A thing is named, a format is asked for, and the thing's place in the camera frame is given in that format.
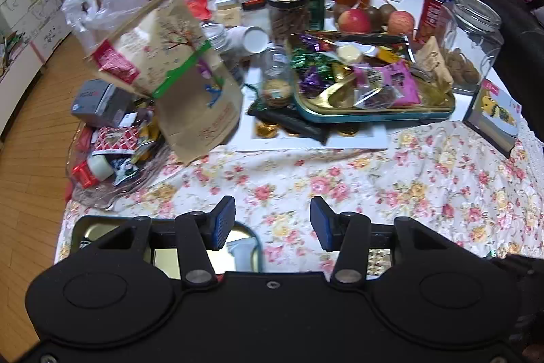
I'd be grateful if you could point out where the green foil candy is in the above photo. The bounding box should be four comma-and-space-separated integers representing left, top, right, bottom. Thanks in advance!
291, 48, 324, 70

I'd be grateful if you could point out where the floral tablecloth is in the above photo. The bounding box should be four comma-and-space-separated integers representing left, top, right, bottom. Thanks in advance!
55, 118, 544, 276

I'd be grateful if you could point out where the small red apple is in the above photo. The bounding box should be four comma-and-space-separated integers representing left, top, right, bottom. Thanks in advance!
388, 10, 415, 36

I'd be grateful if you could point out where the brown paper bag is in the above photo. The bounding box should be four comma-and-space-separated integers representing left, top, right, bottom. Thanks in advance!
83, 0, 245, 166

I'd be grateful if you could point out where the black flat packet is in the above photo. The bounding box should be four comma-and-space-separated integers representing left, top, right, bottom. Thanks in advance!
248, 98, 331, 145

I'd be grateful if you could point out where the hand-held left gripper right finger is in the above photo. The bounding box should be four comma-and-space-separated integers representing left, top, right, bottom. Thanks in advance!
309, 196, 457, 291

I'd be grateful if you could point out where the clear plastic cookie jar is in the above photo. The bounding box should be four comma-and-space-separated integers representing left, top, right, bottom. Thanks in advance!
260, 45, 295, 109

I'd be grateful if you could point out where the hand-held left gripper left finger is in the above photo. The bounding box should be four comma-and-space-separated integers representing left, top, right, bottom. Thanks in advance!
87, 195, 236, 291

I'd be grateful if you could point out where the large red apple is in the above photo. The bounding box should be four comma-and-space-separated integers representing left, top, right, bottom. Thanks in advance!
338, 8, 372, 34

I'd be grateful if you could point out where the large clear glass jar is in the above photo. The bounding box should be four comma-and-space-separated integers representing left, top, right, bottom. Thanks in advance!
449, 0, 505, 94

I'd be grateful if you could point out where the red cylindrical canister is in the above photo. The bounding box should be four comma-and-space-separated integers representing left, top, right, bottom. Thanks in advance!
414, 0, 454, 45

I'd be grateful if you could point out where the cork lid glass jar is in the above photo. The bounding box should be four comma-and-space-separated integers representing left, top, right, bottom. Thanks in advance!
266, 0, 311, 45

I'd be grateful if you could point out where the pink snack packet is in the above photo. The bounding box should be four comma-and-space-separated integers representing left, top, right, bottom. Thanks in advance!
354, 61, 422, 109

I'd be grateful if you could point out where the green drink can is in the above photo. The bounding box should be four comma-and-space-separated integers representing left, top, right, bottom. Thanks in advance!
300, 0, 327, 31

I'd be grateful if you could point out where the gold metal tray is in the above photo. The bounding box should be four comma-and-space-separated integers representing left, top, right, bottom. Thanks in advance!
70, 214, 263, 279

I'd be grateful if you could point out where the purple foil candy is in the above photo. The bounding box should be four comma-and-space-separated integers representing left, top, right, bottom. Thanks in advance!
300, 65, 326, 98

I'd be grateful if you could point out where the clear glass bowl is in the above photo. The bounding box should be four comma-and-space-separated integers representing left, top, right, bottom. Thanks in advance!
66, 120, 188, 211

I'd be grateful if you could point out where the orange red packet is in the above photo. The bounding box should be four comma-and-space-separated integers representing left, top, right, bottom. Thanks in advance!
181, 0, 214, 22

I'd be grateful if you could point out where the grey cardboard box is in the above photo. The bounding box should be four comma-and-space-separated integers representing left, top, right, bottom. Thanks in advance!
71, 79, 133, 128

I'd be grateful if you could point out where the cartoon picture frame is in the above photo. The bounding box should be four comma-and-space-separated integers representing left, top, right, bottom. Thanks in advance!
462, 78, 522, 158

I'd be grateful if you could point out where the white plastic bag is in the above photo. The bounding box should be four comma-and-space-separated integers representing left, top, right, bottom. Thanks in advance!
62, 0, 150, 54

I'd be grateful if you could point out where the clear jar lid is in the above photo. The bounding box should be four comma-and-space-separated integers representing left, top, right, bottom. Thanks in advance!
200, 23, 233, 53

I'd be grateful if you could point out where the red white patterned packet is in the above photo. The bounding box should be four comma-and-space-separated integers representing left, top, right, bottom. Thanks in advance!
91, 125, 144, 156

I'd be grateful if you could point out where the blue white snack packet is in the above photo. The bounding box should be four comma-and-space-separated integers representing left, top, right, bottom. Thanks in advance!
113, 156, 139, 184

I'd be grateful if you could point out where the pale yellow wrapped block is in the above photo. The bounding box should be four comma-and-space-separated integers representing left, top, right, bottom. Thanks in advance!
336, 42, 364, 64

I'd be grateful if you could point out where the white low cabinet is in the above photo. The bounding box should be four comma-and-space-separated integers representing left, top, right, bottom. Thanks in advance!
0, 0, 74, 139

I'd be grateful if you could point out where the teal rimmed gold tray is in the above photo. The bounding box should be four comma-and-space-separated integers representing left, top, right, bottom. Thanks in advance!
287, 30, 456, 126

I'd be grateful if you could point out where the white placemat board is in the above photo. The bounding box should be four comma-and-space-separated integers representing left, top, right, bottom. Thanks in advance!
232, 48, 390, 153

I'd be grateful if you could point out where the white paper cup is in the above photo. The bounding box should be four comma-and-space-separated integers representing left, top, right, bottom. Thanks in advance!
227, 26, 270, 58

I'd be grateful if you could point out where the kraft paper snack packet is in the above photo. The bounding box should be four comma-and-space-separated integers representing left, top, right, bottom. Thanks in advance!
414, 36, 455, 92

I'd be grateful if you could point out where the small white red container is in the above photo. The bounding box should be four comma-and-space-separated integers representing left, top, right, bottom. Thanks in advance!
71, 154, 116, 190

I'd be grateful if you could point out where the green white snack packet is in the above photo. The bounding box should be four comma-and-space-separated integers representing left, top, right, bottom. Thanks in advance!
227, 237, 259, 273

